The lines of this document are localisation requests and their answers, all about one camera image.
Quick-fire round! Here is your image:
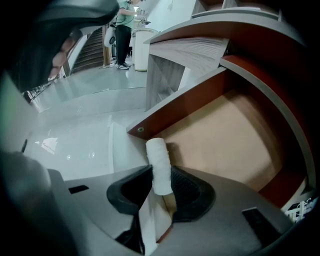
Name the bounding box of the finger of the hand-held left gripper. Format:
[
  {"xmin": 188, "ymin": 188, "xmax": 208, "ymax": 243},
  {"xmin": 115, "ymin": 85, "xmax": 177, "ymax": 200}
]
[{"xmin": 154, "ymin": 165, "xmax": 293, "ymax": 256}]

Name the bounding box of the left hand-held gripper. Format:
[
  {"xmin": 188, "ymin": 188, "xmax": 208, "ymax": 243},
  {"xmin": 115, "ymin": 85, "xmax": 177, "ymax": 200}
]
[{"xmin": 0, "ymin": 71, "xmax": 153, "ymax": 256}]

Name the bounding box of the white towel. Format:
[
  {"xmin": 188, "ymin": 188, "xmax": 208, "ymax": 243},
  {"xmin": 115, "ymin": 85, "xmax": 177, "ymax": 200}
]
[{"xmin": 145, "ymin": 137, "xmax": 174, "ymax": 196}]

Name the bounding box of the wooden desk drawer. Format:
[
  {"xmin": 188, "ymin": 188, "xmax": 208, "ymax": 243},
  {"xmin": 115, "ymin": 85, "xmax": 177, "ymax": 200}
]
[{"xmin": 126, "ymin": 54, "xmax": 317, "ymax": 245}]

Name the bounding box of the grey wooden desk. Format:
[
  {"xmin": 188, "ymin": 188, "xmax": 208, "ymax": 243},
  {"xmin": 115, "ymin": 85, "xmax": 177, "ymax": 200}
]
[{"xmin": 143, "ymin": 21, "xmax": 308, "ymax": 112}]

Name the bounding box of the dark wooden slatted door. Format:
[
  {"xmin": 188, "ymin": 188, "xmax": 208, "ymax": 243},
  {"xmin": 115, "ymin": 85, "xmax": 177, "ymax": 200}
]
[{"xmin": 69, "ymin": 26, "xmax": 105, "ymax": 75}]

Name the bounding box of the person's face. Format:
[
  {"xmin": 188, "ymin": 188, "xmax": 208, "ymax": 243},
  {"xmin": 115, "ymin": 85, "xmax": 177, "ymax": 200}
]
[{"xmin": 48, "ymin": 29, "xmax": 76, "ymax": 79}]

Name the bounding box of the grey wooden shelf hutch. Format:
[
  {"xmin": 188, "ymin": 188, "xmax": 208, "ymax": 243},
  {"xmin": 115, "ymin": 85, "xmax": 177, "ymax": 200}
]
[{"xmin": 191, "ymin": 0, "xmax": 283, "ymax": 22}]

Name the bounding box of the black head camera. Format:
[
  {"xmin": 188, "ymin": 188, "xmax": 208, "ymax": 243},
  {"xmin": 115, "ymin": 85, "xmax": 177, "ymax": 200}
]
[{"xmin": 37, "ymin": 0, "xmax": 121, "ymax": 30}]

